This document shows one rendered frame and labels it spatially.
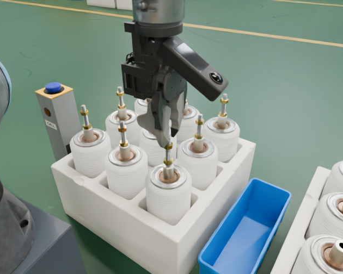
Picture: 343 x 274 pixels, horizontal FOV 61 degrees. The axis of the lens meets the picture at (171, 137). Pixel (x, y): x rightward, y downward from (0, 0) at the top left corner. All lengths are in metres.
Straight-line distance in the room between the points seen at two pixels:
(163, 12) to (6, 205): 0.32
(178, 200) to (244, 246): 0.29
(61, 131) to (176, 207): 0.41
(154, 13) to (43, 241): 0.35
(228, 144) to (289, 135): 0.54
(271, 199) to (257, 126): 0.49
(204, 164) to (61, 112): 0.41
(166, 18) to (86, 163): 0.42
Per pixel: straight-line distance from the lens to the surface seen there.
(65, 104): 0.83
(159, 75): 0.44
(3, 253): 0.44
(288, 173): 1.05
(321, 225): 0.62
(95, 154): 0.70
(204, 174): 0.67
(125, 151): 0.64
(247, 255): 0.80
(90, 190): 0.70
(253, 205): 0.87
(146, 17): 0.42
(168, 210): 0.60
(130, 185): 0.65
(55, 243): 0.47
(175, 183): 0.58
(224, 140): 0.73
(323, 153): 1.20
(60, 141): 0.88
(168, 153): 0.55
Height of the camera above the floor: 0.66
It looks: 35 degrees down
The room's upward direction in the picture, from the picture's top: straight up
